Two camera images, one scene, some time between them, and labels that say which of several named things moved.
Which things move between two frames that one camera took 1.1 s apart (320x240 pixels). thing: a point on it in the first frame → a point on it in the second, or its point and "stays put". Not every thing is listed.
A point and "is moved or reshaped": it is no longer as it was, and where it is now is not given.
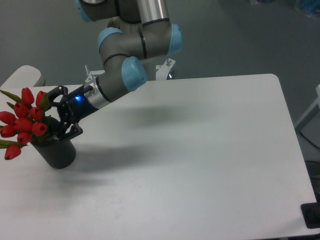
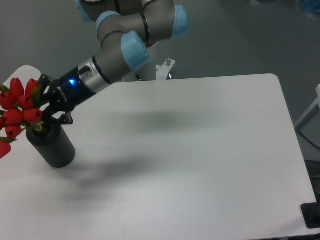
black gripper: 76,106 → 66,93
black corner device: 311,213 stays put
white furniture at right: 317,88 stays put
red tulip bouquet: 29,120 is moved or reshaped
